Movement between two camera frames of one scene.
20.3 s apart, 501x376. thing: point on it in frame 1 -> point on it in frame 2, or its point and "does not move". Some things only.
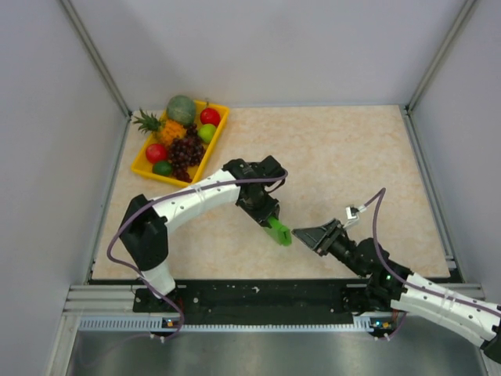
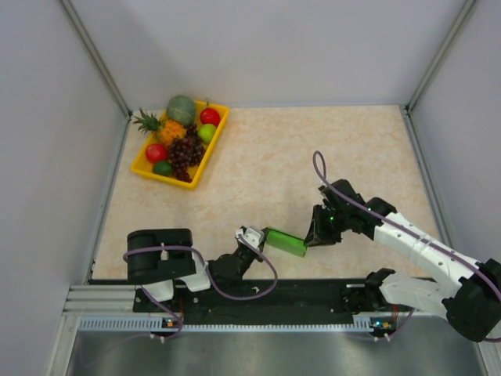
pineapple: [167, 130] does not move
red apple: [210, 116] does not move
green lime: [162, 168] does not move
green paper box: [281, 233] -> [283, 243]
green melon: [182, 109] does not move
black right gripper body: [335, 242] -> [329, 223]
